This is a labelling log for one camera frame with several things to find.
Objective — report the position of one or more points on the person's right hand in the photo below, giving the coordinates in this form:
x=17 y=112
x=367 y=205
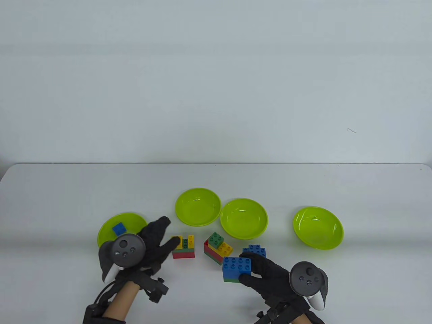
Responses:
x=273 y=280

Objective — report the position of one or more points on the person's left hand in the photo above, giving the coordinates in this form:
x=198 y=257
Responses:
x=155 y=243

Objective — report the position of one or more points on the small yellow toy brick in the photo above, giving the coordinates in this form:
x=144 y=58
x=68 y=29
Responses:
x=191 y=241
x=180 y=243

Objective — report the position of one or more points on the long blue toy brick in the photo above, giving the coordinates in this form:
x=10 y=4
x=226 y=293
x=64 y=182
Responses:
x=236 y=266
x=261 y=253

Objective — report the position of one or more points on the small blue toy brick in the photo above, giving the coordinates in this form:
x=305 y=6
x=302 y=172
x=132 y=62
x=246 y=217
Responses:
x=118 y=229
x=253 y=247

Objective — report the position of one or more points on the long yellow toy brick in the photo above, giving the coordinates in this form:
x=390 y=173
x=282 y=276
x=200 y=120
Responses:
x=224 y=250

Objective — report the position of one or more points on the small green toy brick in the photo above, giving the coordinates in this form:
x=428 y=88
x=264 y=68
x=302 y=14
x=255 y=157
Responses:
x=215 y=239

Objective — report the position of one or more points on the person's right forearm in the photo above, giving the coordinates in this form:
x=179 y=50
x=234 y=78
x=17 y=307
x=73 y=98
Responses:
x=298 y=321

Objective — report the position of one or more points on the lime green plastic bowl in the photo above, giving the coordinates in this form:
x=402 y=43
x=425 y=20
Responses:
x=198 y=207
x=130 y=221
x=243 y=219
x=317 y=227

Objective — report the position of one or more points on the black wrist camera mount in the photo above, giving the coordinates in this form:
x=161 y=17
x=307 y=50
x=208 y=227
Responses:
x=155 y=290
x=273 y=314

